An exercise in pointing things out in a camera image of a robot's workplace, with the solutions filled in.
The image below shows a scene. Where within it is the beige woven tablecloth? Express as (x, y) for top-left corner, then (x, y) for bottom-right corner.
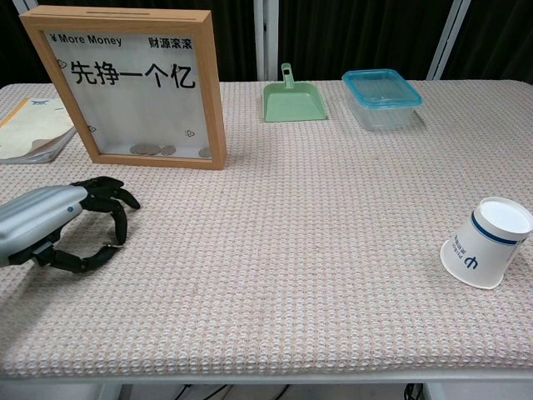
(0, 80), (533, 378)

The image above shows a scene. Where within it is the black cable bundle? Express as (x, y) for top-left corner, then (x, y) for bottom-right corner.
(174, 382), (234, 400)
(401, 382), (426, 400)

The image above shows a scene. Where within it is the green plastic dustpan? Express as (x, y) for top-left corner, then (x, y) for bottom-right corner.
(262, 62), (330, 123)

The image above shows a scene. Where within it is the white paper cup blue print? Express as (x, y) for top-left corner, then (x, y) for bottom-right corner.
(440, 196), (533, 290)

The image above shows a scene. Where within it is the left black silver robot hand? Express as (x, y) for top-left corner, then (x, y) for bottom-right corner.
(0, 176), (142, 275)

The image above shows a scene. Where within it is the wooden frame money box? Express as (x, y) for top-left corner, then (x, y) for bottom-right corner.
(18, 5), (228, 171)

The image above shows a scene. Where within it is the clear container with blue lid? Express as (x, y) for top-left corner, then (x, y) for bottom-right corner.
(341, 68), (424, 133)

